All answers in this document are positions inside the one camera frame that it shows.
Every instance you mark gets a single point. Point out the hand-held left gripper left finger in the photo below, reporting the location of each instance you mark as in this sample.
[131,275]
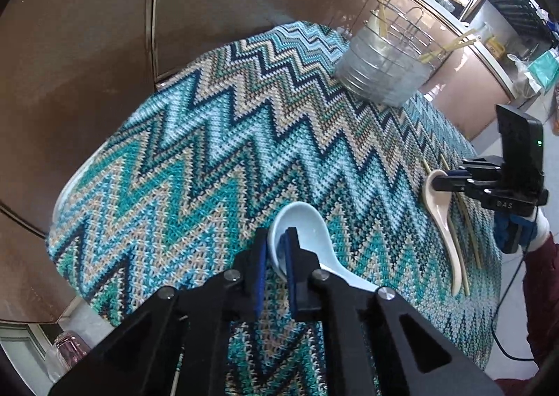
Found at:
[260,273]

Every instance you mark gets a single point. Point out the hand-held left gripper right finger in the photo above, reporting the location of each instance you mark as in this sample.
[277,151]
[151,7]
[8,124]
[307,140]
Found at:
[291,273]

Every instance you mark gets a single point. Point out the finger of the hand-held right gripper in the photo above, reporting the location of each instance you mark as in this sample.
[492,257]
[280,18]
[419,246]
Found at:
[478,169]
[452,184]

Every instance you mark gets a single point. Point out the beige ceramic spoon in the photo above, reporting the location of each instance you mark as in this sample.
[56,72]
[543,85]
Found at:
[441,212]

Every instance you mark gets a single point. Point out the white ceramic spoon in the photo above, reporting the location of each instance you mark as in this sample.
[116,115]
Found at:
[305,221]

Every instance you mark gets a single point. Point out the row of bamboo chopsticks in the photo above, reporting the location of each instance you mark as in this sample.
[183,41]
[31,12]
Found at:
[474,239]

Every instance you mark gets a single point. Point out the person's right forearm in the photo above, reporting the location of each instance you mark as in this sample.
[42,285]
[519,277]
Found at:
[543,291]

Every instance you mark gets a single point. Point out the person's right hand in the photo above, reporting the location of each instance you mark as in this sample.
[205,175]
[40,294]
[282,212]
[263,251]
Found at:
[539,225]

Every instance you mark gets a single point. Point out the floral brown apron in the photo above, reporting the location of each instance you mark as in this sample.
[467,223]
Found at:
[555,110]

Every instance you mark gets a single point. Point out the clear plastic bag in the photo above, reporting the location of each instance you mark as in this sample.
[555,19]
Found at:
[522,75]

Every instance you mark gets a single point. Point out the teal plastic bag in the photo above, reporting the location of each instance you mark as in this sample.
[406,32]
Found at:
[543,68]

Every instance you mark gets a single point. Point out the white spray bottle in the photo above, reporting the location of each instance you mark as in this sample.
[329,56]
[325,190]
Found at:
[484,33]

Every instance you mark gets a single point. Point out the black dish rack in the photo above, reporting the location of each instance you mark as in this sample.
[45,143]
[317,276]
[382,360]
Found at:
[515,7]

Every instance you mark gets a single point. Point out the zigzag knitted tablecloth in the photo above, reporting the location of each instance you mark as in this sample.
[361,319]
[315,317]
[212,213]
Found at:
[196,138]

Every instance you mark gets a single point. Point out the clear glass jar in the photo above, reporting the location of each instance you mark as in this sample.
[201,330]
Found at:
[70,352]

